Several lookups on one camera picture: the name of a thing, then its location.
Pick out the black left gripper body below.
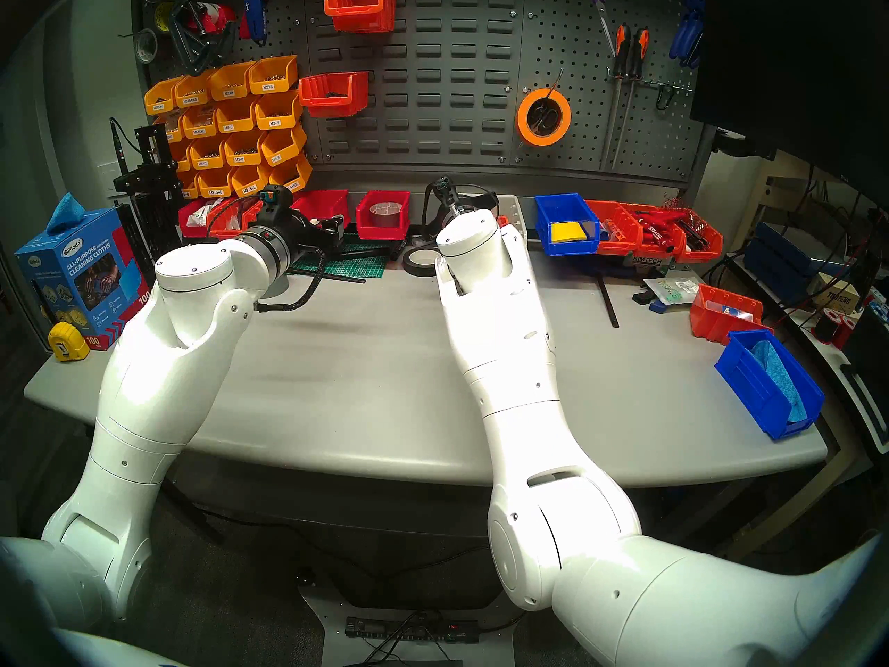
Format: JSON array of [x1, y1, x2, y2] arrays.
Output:
[[290, 211, 327, 255]]

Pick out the large grey storage bin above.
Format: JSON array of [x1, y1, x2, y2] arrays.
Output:
[[496, 194, 530, 244]]

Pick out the red bin holding tape roll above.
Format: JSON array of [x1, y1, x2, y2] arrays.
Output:
[[356, 190, 412, 241]]

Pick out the large blue storage bin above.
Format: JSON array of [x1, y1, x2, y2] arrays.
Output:
[[535, 193, 601, 257]]

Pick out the red bin with card pack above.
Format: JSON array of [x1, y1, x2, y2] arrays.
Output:
[[294, 190, 350, 222]]

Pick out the long black plastic strip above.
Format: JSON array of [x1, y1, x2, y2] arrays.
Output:
[[292, 268, 368, 285]]

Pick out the green cutting mat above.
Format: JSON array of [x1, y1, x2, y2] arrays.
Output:
[[308, 236, 399, 279]]

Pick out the yellow bin labelled M4-0.7 HEX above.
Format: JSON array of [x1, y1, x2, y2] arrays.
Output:
[[269, 156, 314, 196]]

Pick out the yellow bin labelled M2.5-5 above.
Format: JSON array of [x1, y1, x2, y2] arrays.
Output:
[[230, 165, 272, 201]]

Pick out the yellow bin labelled M3-6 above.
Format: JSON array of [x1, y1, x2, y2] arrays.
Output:
[[260, 126, 308, 169]]

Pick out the black tape roll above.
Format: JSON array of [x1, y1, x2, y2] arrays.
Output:
[[404, 247, 444, 279]]

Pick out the orange masking tape roll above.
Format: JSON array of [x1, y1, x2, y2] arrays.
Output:
[[517, 88, 573, 148]]

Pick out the red bin with clear bag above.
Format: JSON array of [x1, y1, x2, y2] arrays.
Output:
[[207, 199, 249, 245]]

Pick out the yellow bin labelled M3-8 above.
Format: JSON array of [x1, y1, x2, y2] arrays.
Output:
[[223, 131, 267, 170]]

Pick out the red bin with white bag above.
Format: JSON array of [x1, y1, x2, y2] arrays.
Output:
[[178, 201, 211, 240]]

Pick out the grey pegboard with hand tools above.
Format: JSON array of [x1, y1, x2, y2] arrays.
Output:
[[513, 0, 711, 183]]

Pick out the yellow bin labelled M3-4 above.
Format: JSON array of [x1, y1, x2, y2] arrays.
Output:
[[254, 91, 305, 133]]

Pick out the yellow bin labelled M3-12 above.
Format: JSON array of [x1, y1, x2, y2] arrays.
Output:
[[188, 138, 226, 172]]

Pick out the yellow bin labelled M4-6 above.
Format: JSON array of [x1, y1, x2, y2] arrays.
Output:
[[214, 98, 260, 136]]

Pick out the yellow bin labelled M4X4X6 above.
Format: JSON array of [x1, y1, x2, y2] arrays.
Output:
[[181, 105, 219, 141]]

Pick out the orange bin with glue bottles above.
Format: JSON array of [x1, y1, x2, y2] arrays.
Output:
[[585, 200, 643, 255]]

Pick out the yellow bin labelled M3X6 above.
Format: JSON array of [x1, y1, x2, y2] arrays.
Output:
[[247, 56, 300, 96]]

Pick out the black metal stand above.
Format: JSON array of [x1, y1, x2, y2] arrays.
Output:
[[113, 125, 190, 288]]

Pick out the yellow bin labelled M3X8 BAD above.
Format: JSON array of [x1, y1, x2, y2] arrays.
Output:
[[174, 71, 217, 110]]

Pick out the grey pegboard with yellow bins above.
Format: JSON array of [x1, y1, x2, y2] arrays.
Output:
[[133, 0, 315, 187]]

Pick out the clear packet with green print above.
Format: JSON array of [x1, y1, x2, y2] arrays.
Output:
[[643, 277, 701, 305]]

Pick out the metal hook rack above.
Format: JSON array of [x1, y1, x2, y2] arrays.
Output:
[[608, 68, 695, 97]]

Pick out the blue cleaning cloths box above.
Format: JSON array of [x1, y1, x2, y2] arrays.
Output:
[[15, 208, 150, 352]]

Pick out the blue cloth in box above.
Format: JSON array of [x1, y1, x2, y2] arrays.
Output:
[[47, 193, 88, 236]]

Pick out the yellow tape measure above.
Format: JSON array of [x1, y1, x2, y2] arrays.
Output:
[[48, 321, 92, 362]]

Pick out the orange bin with blue card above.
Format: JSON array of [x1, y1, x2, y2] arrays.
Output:
[[690, 283, 773, 345]]

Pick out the blue spring clamps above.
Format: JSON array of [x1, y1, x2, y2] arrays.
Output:
[[670, 0, 707, 69]]

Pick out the dark blue storage crate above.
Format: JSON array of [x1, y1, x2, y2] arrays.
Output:
[[743, 221, 811, 291]]

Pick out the blue bin holding cloth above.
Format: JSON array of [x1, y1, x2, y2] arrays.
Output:
[[715, 329, 826, 442]]

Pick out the black monitor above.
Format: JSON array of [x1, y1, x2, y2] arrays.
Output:
[[689, 0, 889, 208]]

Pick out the blue microfibre cloth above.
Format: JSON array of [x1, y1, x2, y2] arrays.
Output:
[[750, 338, 810, 423]]

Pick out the red thread spool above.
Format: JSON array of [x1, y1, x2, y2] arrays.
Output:
[[813, 306, 860, 350]]

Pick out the small cardboard box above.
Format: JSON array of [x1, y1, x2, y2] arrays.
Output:
[[811, 271, 863, 312]]

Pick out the black power strip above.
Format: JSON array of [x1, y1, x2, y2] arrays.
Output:
[[345, 616, 480, 644]]

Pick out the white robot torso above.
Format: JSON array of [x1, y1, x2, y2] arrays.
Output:
[[49, 627, 188, 667]]

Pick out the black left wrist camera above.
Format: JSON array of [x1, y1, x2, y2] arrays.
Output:
[[258, 184, 296, 223]]

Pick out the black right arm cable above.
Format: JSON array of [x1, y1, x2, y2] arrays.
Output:
[[419, 181, 501, 240]]

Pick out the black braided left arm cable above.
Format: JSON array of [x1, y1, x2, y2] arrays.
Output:
[[256, 247, 327, 312]]

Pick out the metal wire peg hook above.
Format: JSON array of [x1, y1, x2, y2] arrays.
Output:
[[534, 69, 567, 133]]

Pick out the orange wall bin with contents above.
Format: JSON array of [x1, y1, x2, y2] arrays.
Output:
[[299, 72, 370, 119]]

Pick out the grey louvered wall panel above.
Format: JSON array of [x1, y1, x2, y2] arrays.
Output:
[[304, 0, 527, 173]]

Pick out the empty orange wall bin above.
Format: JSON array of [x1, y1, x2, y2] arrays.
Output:
[[324, 0, 398, 35]]

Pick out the black probe with cable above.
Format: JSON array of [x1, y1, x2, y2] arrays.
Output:
[[110, 117, 135, 180]]

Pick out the flat file orange handle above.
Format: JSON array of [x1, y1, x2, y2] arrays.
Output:
[[601, 24, 631, 170]]

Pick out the round file orange handle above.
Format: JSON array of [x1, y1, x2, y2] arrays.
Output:
[[612, 28, 650, 167]]

